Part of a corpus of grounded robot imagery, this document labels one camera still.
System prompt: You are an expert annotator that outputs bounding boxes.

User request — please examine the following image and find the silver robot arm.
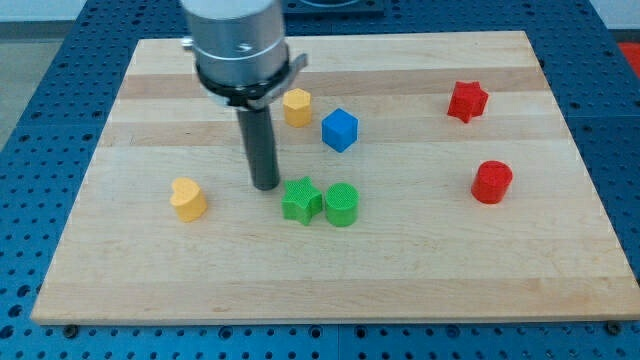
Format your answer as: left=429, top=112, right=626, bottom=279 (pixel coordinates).
left=181, top=0, right=308, bottom=110

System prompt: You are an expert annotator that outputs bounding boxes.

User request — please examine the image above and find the yellow heart block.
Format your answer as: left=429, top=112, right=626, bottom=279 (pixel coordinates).
left=170, top=177, right=208, bottom=222

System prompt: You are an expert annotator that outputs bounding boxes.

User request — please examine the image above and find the green star block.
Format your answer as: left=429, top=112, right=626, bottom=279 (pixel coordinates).
left=281, top=176, right=323, bottom=226

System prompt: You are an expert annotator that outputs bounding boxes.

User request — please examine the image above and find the green cylinder block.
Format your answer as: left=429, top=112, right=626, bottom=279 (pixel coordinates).
left=325, top=182, right=359, bottom=227

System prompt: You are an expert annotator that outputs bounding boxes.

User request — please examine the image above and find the blue cube block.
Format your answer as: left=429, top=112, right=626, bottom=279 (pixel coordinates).
left=321, top=108, right=359, bottom=153

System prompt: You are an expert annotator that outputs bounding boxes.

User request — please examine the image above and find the yellow hexagon block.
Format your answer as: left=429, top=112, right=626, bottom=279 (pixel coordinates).
left=282, top=88, right=312, bottom=128

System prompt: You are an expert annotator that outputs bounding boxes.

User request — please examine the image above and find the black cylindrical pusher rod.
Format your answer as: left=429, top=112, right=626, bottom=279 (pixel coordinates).
left=237, top=107, right=280, bottom=191

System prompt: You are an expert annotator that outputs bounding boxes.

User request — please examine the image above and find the wooden board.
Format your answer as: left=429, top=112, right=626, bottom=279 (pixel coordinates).
left=31, top=31, right=639, bottom=326

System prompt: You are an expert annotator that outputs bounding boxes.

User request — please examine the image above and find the red star block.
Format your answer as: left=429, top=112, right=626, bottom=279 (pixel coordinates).
left=447, top=81, right=489, bottom=123

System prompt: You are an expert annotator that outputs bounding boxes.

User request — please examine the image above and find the red cylinder block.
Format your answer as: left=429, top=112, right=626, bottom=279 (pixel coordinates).
left=471, top=160, right=513, bottom=204

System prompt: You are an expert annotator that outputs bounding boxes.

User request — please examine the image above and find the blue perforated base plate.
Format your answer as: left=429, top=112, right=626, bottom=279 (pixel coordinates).
left=1, top=0, right=639, bottom=359

